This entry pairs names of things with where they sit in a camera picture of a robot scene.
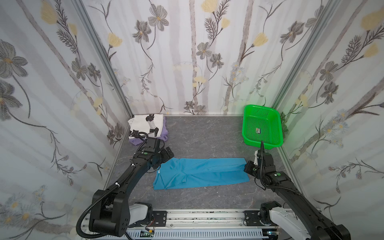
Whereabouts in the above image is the black mounting plate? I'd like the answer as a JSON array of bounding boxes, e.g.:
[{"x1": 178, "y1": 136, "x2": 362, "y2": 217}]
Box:
[
  {"x1": 244, "y1": 210, "x2": 271, "y2": 227},
  {"x1": 145, "y1": 211, "x2": 168, "y2": 228}
]

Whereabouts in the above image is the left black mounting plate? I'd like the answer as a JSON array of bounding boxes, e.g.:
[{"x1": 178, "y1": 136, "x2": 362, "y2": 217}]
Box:
[{"x1": 145, "y1": 211, "x2": 168, "y2": 228}]

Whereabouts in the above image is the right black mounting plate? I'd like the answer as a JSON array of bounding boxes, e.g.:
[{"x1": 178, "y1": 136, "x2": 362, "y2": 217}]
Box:
[{"x1": 244, "y1": 210, "x2": 271, "y2": 227}]

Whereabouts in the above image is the white slotted cable duct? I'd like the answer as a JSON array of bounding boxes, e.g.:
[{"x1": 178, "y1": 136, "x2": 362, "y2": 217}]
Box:
[{"x1": 127, "y1": 229, "x2": 279, "y2": 240}]

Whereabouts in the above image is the green plastic basket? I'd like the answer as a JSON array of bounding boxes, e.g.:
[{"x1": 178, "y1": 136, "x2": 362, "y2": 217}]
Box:
[{"x1": 242, "y1": 105, "x2": 284, "y2": 150}]

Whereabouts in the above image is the teal blue t-shirt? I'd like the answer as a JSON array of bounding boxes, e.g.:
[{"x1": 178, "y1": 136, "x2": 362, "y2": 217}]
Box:
[{"x1": 153, "y1": 158, "x2": 250, "y2": 190}]

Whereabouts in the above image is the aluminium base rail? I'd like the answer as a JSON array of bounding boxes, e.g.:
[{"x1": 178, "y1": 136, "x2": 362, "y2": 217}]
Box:
[{"x1": 80, "y1": 208, "x2": 301, "y2": 232}]

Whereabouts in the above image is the left black corrugated cable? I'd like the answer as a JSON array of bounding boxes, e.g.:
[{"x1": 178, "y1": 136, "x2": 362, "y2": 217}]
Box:
[{"x1": 75, "y1": 182, "x2": 121, "y2": 240}]

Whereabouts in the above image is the purple folded t-shirt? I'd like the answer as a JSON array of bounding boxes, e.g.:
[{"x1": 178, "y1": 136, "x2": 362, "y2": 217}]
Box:
[{"x1": 129, "y1": 117, "x2": 169, "y2": 146}]

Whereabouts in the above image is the right black cable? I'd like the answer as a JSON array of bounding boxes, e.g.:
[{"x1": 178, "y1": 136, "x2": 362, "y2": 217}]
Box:
[{"x1": 253, "y1": 140, "x2": 301, "y2": 196}]

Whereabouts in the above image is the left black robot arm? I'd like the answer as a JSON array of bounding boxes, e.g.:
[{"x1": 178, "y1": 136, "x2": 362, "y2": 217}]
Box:
[{"x1": 85, "y1": 138, "x2": 174, "y2": 239}]

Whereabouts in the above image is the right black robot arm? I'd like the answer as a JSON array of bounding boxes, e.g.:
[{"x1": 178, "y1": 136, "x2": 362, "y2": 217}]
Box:
[{"x1": 244, "y1": 152, "x2": 351, "y2": 240}]

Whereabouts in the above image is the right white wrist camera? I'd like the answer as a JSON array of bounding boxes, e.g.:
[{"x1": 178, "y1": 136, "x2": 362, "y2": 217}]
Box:
[{"x1": 254, "y1": 150, "x2": 259, "y2": 166}]

